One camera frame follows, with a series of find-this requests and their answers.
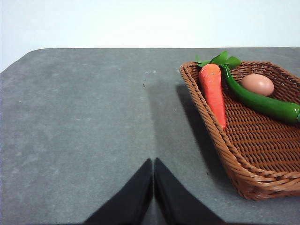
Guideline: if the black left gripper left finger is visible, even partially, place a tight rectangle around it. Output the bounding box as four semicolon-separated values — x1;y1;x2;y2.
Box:
83;158;154;225

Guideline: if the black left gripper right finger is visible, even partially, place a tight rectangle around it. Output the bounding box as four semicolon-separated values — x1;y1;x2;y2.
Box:
153;157;226;225

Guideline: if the brown wicker basket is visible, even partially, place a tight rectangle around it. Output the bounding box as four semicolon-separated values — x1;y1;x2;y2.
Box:
179;60;300;201

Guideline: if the orange carrot with green leaves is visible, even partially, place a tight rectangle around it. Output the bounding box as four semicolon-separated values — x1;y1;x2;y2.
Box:
195;51;242;130

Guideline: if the green chili pepper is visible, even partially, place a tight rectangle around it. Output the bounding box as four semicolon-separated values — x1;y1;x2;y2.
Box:
220;64;300;124

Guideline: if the brown egg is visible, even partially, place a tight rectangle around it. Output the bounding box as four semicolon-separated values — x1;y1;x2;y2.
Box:
240;74;275;97

